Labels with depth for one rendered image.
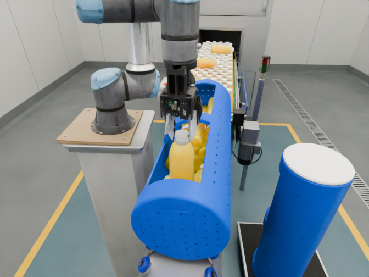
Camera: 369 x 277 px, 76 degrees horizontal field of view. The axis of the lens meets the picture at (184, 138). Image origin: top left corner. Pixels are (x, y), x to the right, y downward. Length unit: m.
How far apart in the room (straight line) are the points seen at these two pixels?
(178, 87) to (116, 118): 0.54
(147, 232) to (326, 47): 5.87
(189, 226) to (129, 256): 0.90
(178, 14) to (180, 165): 0.36
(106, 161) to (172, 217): 0.46
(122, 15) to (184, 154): 0.35
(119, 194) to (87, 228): 1.10
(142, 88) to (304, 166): 0.74
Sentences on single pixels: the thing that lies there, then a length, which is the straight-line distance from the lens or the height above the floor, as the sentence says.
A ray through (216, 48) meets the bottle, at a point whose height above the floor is 1.16.
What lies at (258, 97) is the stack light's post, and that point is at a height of 0.97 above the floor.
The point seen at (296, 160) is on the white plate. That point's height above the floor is 1.04.
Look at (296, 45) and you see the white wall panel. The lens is 5.98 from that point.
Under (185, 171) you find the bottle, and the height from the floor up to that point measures 1.24.
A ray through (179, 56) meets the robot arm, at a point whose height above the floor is 1.56.
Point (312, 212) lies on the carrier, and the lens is 1.17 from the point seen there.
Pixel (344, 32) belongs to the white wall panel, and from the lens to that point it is 6.32.
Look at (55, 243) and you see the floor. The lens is 2.22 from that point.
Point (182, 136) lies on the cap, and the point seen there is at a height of 1.35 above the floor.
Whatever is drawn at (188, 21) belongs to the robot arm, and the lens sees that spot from 0.47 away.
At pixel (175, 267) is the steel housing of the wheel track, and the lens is 0.85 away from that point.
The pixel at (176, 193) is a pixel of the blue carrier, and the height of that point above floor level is 1.23.
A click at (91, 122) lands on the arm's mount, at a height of 1.16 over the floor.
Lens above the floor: 1.67
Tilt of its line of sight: 33 degrees down
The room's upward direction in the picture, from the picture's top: straight up
